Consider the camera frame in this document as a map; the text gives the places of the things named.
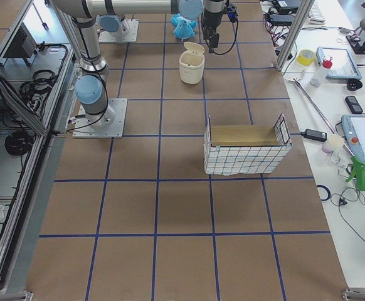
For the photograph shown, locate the aluminium frame post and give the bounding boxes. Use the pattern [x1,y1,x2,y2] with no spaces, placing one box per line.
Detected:
[275,0,314,71]

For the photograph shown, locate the black electronics box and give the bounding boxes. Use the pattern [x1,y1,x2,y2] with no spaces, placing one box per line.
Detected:
[0,23,37,66]

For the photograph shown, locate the black power adapter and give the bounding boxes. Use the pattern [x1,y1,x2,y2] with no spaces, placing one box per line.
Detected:
[300,129,327,142]

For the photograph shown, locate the red capped white bottle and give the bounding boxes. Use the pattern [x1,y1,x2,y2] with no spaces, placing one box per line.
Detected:
[310,56,332,87]

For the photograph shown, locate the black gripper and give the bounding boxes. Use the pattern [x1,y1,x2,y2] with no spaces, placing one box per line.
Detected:
[202,0,238,53]

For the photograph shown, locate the grid cloth covered box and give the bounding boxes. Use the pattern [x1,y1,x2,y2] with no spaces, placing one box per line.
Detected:
[204,114,293,176]

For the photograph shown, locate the teach pendant tablet far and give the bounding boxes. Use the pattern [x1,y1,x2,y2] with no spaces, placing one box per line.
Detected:
[316,47,362,80]

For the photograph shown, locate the black thin wire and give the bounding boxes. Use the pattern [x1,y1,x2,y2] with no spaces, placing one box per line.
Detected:
[329,186,365,263]

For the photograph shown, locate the green plastic spray gun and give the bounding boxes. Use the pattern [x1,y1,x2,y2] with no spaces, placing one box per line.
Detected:
[346,156,365,191]

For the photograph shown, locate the white lidded trash can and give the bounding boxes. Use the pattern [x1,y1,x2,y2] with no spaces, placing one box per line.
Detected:
[179,41,204,85]

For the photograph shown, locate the coiled black cable bundle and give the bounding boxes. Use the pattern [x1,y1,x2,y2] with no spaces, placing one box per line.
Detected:
[4,130,31,157]

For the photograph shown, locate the long metal rod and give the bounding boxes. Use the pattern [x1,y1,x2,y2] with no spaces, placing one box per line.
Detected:
[291,77,356,157]

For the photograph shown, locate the blue teddy bear plush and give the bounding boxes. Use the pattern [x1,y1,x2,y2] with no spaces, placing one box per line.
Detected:
[170,13,198,41]

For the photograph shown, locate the black remote phone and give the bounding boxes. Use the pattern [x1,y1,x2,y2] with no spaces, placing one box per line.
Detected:
[345,96,363,115]

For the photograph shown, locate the white purple cup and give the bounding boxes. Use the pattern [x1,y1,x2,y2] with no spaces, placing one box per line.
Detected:
[322,134,344,154]

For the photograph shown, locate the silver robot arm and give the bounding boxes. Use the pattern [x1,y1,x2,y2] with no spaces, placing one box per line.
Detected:
[98,15,130,38]
[52,1,239,76]

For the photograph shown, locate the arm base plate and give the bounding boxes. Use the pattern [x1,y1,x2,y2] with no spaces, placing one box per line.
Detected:
[98,16,139,44]
[73,98,128,139]

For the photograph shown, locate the yellow tape roll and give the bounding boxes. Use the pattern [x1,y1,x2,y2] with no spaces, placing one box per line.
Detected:
[297,49,315,66]

